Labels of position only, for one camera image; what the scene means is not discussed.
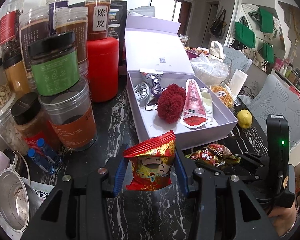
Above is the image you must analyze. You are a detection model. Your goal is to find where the green pink snack packet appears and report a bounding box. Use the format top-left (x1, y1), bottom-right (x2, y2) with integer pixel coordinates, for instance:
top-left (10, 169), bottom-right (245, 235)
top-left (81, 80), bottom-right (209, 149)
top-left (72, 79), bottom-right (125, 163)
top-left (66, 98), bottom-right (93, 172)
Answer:
top-left (185, 144), bottom-right (241, 168)

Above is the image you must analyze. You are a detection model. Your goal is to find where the red gold snack packet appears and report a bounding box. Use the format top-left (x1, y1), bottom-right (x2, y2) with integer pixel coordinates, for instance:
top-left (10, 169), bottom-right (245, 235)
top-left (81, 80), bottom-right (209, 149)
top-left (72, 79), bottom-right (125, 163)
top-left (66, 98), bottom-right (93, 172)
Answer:
top-left (123, 131), bottom-right (175, 191)

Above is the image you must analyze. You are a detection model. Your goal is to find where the pink red cream tube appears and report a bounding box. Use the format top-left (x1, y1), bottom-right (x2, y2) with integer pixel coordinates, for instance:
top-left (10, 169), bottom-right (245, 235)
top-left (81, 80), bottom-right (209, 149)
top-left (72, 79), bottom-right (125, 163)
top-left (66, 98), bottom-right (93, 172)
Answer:
top-left (180, 79), bottom-right (207, 129)

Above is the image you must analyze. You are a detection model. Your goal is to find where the white goat milk hand cream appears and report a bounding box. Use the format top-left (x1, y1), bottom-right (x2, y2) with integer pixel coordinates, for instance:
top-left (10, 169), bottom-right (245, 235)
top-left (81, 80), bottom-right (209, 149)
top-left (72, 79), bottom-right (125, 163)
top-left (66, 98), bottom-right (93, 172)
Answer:
top-left (201, 88), bottom-right (213, 125)

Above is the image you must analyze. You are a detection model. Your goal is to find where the dark red fluffy scrunchie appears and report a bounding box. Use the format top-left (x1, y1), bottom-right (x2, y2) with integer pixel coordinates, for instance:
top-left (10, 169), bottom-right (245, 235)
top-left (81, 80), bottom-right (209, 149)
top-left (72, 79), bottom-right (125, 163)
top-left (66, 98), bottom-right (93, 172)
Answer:
top-left (157, 84), bottom-right (186, 124)

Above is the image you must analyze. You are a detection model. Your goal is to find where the white cable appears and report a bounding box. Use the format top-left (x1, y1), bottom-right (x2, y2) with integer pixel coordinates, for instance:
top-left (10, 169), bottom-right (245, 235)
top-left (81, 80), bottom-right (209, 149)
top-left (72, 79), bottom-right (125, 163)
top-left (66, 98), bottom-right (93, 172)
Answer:
top-left (133, 81), bottom-right (151, 103)

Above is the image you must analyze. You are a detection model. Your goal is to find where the person right hand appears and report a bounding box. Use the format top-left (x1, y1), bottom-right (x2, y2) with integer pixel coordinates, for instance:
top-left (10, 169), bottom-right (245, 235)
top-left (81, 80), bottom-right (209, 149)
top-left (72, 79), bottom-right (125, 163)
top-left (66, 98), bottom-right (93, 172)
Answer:
top-left (268, 202), bottom-right (297, 237)

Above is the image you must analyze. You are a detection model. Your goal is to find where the metal cup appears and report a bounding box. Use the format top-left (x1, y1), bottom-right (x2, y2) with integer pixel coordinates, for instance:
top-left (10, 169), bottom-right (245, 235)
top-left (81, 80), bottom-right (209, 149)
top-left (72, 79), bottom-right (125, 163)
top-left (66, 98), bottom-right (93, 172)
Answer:
top-left (0, 168), bottom-right (41, 233)

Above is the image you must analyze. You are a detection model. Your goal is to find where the yellow lemon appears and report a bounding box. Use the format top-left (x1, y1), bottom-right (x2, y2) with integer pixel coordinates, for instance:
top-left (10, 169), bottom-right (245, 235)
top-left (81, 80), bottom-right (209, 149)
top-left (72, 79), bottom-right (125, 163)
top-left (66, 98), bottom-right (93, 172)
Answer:
top-left (237, 109), bottom-right (253, 129)

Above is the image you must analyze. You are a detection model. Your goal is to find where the near grey chair cover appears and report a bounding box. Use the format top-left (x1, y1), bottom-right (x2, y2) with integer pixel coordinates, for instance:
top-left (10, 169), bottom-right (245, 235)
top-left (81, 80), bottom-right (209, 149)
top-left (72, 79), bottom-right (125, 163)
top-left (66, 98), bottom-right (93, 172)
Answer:
top-left (248, 74), bottom-right (300, 149)

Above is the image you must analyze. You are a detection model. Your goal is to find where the grey chair cover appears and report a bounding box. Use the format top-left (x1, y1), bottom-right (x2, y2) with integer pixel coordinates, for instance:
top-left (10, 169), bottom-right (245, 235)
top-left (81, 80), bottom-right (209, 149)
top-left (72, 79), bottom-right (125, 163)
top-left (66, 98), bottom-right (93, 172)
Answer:
top-left (223, 46), bottom-right (253, 73)
top-left (248, 74), bottom-right (300, 149)

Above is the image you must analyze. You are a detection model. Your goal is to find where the orange label clear jar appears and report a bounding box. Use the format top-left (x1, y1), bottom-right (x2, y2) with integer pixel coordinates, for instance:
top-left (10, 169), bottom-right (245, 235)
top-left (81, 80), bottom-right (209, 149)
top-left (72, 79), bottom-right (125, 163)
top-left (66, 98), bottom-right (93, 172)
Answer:
top-left (39, 77), bottom-right (97, 151)

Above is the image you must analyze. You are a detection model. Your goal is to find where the bag of yellow waffles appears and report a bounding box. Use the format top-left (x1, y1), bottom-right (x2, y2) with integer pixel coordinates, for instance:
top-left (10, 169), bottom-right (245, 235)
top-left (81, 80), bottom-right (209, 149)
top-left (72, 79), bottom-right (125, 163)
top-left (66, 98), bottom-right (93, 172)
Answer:
top-left (210, 85), bottom-right (234, 108)

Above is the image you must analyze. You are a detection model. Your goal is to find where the clear plastic bag bowl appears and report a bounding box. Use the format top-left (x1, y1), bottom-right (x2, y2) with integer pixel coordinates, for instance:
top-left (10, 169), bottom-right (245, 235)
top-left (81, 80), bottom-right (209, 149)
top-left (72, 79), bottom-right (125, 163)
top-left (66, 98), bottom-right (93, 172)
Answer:
top-left (190, 54), bottom-right (229, 86)

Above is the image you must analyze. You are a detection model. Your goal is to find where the far grey chair cover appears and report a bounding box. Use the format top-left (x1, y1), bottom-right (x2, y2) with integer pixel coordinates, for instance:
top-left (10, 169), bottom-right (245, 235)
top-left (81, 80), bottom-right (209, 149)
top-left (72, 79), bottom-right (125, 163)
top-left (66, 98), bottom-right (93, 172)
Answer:
top-left (223, 46), bottom-right (253, 73)

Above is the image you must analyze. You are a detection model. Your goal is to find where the lavender gift box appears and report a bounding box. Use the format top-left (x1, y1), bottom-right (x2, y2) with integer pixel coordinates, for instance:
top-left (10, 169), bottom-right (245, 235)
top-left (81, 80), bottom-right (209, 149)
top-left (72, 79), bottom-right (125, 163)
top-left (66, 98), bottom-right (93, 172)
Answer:
top-left (125, 15), bottom-right (238, 149)

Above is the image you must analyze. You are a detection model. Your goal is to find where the lower green tote bag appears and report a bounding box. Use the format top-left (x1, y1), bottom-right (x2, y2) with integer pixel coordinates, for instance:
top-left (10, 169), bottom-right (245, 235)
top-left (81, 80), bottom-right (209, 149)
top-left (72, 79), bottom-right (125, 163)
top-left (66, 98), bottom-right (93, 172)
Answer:
top-left (261, 42), bottom-right (275, 64)

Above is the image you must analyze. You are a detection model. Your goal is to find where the green tote bag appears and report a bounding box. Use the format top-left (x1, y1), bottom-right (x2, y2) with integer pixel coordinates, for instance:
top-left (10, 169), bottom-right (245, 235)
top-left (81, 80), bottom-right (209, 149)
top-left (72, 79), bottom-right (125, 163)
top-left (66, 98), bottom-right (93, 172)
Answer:
top-left (258, 7), bottom-right (274, 34)
top-left (261, 42), bottom-right (275, 64)
top-left (235, 22), bottom-right (256, 48)

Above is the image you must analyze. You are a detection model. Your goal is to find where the green label black lid jar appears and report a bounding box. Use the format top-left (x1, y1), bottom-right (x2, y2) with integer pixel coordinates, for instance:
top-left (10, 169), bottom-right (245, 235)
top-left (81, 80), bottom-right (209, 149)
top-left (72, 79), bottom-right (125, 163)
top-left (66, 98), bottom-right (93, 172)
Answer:
top-left (28, 31), bottom-right (80, 96)

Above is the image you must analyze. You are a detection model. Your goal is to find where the red canister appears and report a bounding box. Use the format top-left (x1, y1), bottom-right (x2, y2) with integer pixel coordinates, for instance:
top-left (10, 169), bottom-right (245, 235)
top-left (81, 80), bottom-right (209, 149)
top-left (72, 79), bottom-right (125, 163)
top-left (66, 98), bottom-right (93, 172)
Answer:
top-left (88, 37), bottom-right (119, 102)

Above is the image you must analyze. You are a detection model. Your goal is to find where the upper green tote bag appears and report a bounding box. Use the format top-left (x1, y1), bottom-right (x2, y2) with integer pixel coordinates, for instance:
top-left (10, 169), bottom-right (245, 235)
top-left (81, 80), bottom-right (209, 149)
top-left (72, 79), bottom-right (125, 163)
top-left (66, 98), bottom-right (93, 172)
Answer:
top-left (258, 7), bottom-right (274, 34)

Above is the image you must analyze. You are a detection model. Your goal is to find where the brown spice jar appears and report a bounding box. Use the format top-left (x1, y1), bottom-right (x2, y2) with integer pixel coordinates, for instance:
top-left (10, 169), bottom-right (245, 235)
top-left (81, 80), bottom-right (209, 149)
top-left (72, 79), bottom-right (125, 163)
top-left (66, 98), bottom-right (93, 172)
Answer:
top-left (55, 6), bottom-right (89, 78)

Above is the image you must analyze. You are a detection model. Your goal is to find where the red label dark jar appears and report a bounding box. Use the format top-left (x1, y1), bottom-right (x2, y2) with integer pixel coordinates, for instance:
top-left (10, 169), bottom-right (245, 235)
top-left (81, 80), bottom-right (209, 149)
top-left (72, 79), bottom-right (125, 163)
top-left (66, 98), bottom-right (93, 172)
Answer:
top-left (0, 0), bottom-right (25, 62)

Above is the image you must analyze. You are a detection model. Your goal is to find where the black printed box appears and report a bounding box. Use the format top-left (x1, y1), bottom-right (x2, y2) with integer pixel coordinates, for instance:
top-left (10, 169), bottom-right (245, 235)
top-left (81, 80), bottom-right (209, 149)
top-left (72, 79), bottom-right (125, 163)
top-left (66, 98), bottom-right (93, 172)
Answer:
top-left (108, 0), bottom-right (127, 40)

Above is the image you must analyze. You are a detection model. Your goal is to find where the white refrigerator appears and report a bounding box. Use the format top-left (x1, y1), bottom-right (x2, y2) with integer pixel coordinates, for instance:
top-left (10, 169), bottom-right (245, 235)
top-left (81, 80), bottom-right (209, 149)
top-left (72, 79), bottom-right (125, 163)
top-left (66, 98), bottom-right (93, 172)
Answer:
top-left (123, 0), bottom-right (181, 22)

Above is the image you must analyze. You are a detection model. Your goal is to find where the jar with chinese label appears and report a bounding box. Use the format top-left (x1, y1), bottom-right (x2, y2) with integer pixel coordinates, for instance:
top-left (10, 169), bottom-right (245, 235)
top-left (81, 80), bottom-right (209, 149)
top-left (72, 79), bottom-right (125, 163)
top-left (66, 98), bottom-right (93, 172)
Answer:
top-left (85, 0), bottom-right (111, 41)

